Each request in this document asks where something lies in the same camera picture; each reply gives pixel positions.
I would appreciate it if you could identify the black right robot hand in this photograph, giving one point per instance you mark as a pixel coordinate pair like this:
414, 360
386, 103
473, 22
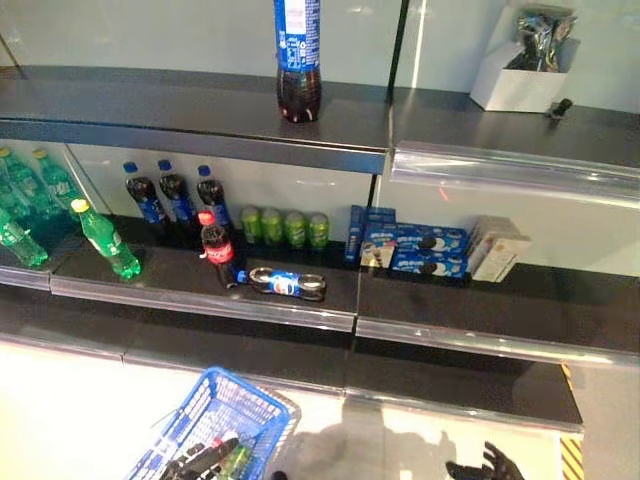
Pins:
495, 472

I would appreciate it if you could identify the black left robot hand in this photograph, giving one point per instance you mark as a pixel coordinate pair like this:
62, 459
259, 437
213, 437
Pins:
192, 465

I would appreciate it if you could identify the blue plastic shopping basket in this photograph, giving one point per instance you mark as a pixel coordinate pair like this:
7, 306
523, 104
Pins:
225, 395

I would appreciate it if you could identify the small Pepsi bottle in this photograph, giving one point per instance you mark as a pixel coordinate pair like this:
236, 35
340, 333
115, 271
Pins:
287, 285

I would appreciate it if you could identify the yellow black hazard tape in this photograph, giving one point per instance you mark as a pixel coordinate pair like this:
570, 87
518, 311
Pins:
572, 460

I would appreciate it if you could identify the cream carton box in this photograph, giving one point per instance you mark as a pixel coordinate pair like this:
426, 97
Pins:
500, 260
492, 225

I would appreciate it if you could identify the Coca-Cola bottle red cap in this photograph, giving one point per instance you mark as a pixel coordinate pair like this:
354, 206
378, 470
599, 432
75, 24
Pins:
217, 250

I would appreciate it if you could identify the blue Oreo box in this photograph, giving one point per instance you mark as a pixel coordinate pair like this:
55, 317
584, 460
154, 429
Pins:
430, 265
415, 237

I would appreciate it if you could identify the green Sprite bottle yellow cap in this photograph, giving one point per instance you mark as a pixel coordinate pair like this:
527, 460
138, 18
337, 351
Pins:
60, 187
22, 242
107, 245
17, 185

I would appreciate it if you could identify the small black cylinder object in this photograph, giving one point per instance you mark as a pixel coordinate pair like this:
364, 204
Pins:
559, 109

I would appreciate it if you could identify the white open cardboard box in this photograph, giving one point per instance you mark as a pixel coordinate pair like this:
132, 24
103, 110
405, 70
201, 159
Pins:
515, 92

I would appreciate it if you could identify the large Pepsi bottle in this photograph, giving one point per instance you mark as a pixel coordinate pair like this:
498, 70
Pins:
297, 55

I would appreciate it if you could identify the silver foil snack bags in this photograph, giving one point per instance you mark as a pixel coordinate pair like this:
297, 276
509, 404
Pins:
545, 40

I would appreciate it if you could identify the black shelf upright post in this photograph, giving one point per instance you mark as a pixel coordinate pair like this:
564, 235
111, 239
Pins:
399, 45

